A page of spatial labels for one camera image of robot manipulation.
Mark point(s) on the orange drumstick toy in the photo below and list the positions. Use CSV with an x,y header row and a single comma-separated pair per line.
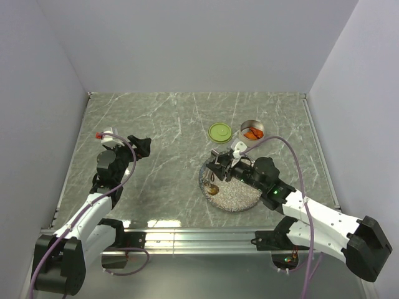
x,y
257,133

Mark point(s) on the aluminium frame rail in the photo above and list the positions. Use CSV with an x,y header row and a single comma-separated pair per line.
x,y
223,240

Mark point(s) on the beige metal lunch container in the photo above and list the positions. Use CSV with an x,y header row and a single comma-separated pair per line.
x,y
245,127

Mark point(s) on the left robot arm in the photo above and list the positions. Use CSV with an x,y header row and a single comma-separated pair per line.
x,y
61,259

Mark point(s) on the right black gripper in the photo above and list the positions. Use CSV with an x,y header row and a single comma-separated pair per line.
x,y
220,170

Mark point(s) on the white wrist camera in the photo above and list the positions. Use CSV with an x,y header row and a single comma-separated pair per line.
x,y
238,147
107,140

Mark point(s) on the speckled ceramic plate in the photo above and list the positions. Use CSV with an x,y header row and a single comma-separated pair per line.
x,y
233,196

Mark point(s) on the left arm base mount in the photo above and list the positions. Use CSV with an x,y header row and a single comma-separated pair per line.
x,y
120,246

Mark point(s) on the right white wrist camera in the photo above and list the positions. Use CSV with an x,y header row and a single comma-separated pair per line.
x,y
238,147

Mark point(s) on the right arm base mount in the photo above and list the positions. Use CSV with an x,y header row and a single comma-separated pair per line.
x,y
285,255

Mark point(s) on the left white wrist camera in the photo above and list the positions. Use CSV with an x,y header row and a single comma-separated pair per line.
x,y
107,140

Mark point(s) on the green round lid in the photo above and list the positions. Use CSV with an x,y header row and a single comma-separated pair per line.
x,y
220,133

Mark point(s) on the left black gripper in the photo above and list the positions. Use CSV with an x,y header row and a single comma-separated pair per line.
x,y
142,149

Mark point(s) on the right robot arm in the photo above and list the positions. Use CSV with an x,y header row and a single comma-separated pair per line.
x,y
360,244

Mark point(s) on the brown green food piece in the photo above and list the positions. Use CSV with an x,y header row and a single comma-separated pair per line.
x,y
212,189

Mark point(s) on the orange chicken wing toy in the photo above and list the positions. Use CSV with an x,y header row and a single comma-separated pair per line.
x,y
250,135

